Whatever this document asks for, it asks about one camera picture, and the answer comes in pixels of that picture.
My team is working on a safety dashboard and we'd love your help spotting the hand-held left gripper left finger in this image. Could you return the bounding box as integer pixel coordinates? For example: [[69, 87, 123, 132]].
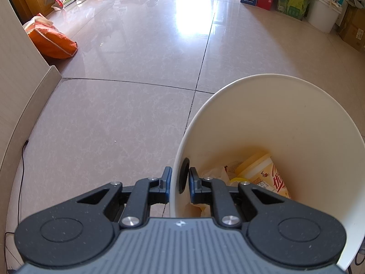
[[76, 166, 173, 229]]

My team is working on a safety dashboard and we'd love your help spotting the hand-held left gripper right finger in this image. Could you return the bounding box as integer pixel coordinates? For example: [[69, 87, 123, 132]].
[[189, 167, 286, 229]]

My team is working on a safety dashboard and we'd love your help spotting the black cable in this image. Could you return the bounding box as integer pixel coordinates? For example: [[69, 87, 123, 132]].
[[4, 139, 29, 263]]

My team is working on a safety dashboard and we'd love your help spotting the milk tea paper cup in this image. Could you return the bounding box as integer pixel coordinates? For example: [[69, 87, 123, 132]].
[[235, 153, 292, 200]]

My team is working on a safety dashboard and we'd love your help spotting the white plastic bucket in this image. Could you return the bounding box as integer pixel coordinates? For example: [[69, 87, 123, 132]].
[[306, 0, 343, 34]]

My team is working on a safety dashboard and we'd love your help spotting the round yellow lid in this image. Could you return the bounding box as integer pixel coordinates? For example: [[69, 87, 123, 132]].
[[229, 177, 251, 187]]

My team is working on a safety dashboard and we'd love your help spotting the orange bag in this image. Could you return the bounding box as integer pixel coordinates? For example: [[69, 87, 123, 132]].
[[23, 14, 78, 60]]

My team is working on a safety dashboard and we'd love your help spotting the white trash bin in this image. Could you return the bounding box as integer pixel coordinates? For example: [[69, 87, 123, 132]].
[[172, 74, 365, 273]]

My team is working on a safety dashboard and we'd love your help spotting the closed brown cardboard box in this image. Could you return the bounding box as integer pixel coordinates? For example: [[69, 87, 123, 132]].
[[338, 6, 365, 53]]

